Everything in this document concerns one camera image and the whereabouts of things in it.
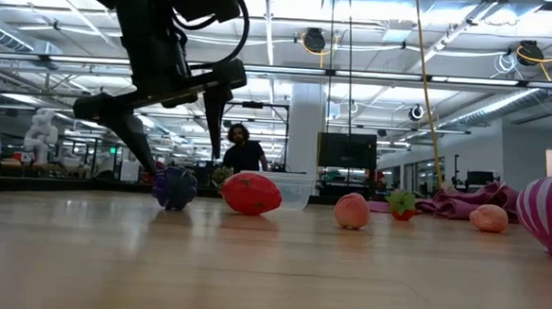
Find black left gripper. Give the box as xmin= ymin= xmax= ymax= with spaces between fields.
xmin=69 ymin=20 xmax=251 ymax=181

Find purple grape bunch toy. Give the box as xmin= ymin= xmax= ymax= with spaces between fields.
xmin=150 ymin=164 xmax=200 ymax=213

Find red tomato toy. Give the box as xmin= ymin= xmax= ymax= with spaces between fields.
xmin=219 ymin=171 xmax=285 ymax=218

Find pink peach toy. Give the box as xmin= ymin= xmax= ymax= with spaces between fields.
xmin=332 ymin=191 xmax=372 ymax=232

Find red strawberry toy green leaves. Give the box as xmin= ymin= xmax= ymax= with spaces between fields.
xmin=383 ymin=188 xmax=418 ymax=223

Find pale orange potato toy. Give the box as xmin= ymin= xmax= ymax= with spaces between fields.
xmin=468 ymin=202 xmax=511 ymax=234

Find purple white striped onion toy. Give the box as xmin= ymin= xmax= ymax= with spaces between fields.
xmin=513 ymin=172 xmax=552 ymax=258

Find clear plastic tupperware container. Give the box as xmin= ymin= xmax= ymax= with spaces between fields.
xmin=237 ymin=169 xmax=319 ymax=213

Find small green potted plant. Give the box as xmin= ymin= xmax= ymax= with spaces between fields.
xmin=210 ymin=164 xmax=235 ymax=190

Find person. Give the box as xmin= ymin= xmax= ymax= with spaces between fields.
xmin=220 ymin=122 xmax=273 ymax=176

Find white structural column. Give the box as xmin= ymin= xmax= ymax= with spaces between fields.
xmin=285 ymin=81 xmax=327 ymax=177

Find large black monitor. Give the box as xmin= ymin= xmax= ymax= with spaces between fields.
xmin=316 ymin=130 xmax=379 ymax=171

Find magenta cloth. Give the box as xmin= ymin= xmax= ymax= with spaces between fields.
xmin=366 ymin=174 xmax=523 ymax=224

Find small black monitor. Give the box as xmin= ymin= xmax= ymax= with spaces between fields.
xmin=464 ymin=169 xmax=497 ymax=189

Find black metal gantry frame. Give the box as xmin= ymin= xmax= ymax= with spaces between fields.
xmin=227 ymin=99 xmax=292 ymax=174

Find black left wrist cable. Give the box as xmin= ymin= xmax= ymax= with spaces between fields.
xmin=168 ymin=0 xmax=253 ymax=75

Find black ceiling cable reel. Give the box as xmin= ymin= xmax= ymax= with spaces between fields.
xmin=406 ymin=103 xmax=427 ymax=124
xmin=515 ymin=39 xmax=547 ymax=68
xmin=302 ymin=26 xmax=330 ymax=55

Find black hanging cable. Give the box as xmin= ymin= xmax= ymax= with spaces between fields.
xmin=337 ymin=0 xmax=361 ymax=188

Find long ceiling light rail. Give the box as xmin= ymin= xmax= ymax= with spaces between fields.
xmin=0 ymin=49 xmax=552 ymax=93

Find yellow cable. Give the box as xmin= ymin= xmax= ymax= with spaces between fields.
xmin=404 ymin=0 xmax=455 ymax=191

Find silver ventilation duct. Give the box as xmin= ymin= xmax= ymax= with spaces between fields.
xmin=436 ymin=48 xmax=552 ymax=137

